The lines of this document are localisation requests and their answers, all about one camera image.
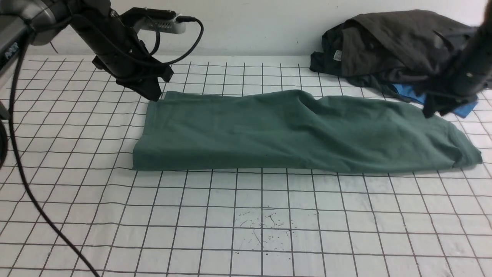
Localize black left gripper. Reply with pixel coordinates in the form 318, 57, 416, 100
71, 4, 174, 102

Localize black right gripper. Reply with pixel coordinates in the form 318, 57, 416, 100
422, 50, 491, 118

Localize green long-sleeved shirt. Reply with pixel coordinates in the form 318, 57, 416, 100
132, 90, 483, 174

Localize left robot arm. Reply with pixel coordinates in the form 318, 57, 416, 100
1, 0, 173, 101

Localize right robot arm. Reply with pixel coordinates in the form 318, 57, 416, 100
415, 0, 492, 118

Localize blue shirt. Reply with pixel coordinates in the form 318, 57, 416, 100
391, 84, 478, 118

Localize dark olive garment pile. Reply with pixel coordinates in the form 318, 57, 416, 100
310, 10, 477, 97

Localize white grid tablecloth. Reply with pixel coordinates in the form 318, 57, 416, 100
14, 56, 492, 277

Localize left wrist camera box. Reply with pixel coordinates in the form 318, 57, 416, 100
119, 7, 186, 34

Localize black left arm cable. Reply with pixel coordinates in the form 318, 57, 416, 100
8, 15, 204, 277

